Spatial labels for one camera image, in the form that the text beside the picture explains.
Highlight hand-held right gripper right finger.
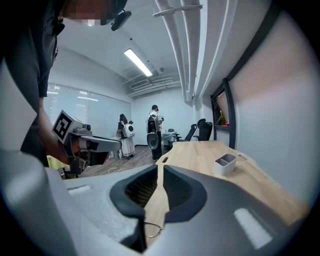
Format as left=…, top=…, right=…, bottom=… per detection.
left=147, top=164, right=311, bottom=256

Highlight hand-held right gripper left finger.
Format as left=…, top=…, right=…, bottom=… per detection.
left=62, top=164, right=159, bottom=256

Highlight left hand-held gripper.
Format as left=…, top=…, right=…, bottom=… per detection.
left=51, top=109, right=123, bottom=176

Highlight thin wire-frame glasses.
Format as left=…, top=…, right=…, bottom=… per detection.
left=144, top=221, right=165, bottom=239

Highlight person's left forearm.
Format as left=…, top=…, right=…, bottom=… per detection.
left=38, top=109, right=70, bottom=166

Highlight white round backpack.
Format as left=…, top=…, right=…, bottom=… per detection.
left=123, top=121, right=136, bottom=139

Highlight frosted glass partition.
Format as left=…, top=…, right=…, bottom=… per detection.
left=43, top=83, right=133, bottom=141

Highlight black and white backpack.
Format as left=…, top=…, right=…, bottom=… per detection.
left=146, top=114, right=159, bottom=134

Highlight grey divided desk organiser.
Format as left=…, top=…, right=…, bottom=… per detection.
left=214, top=152, right=238, bottom=176

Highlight ceiling air vent grille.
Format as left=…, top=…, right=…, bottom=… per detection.
left=121, top=74, right=182, bottom=98

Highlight black office chair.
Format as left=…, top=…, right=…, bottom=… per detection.
left=172, top=123, right=199, bottom=143
left=192, top=118, right=214, bottom=142

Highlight long ceiling light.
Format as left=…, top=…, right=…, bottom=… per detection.
left=123, top=48, right=154, bottom=77

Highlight white roller blind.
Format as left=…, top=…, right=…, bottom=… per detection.
left=228, top=11, right=320, bottom=203

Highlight white ceiling pipe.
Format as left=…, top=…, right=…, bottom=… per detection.
left=152, top=0, right=192, bottom=102
left=179, top=0, right=210, bottom=99

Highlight person's dark shirt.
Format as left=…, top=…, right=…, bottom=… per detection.
left=3, top=0, right=74, bottom=168

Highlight white cable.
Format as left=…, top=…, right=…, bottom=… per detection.
left=107, top=166, right=130, bottom=175

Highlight black window frame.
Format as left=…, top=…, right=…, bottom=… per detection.
left=210, top=77, right=237, bottom=150

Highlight black head-worn camera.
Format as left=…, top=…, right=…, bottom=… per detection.
left=109, top=0, right=133, bottom=32

